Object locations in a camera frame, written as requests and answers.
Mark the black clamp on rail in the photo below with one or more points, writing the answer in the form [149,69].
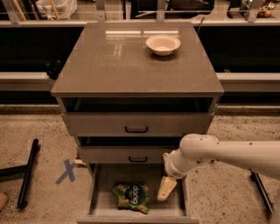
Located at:
[53,70]

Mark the grey drawer cabinet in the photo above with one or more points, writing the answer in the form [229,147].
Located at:
[111,60]

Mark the bottom grey drawer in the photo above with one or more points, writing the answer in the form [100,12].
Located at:
[102,207]

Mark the middle grey drawer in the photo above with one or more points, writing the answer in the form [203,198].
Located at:
[126,150]

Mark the white bowl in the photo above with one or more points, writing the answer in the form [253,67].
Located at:
[163,45]

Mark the black stand leg right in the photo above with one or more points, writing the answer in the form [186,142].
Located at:
[261,189]

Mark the grey drawer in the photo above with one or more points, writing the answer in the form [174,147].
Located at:
[138,117]
[126,150]
[102,207]

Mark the brown shoe tip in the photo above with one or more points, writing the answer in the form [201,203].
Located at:
[3,200]

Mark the green rice chip bag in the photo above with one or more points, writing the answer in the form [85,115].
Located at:
[132,196]

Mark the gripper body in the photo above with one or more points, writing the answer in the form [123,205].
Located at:
[174,171]

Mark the top grey drawer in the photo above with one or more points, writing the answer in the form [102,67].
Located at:
[138,117]

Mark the black stand leg left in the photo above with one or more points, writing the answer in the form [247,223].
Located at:
[24,170]

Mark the black stand leg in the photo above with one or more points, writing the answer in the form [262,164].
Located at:
[261,189]
[24,170]

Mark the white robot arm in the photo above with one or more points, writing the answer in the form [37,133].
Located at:
[262,157]

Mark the blue tape cross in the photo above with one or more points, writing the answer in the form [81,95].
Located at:
[69,172]

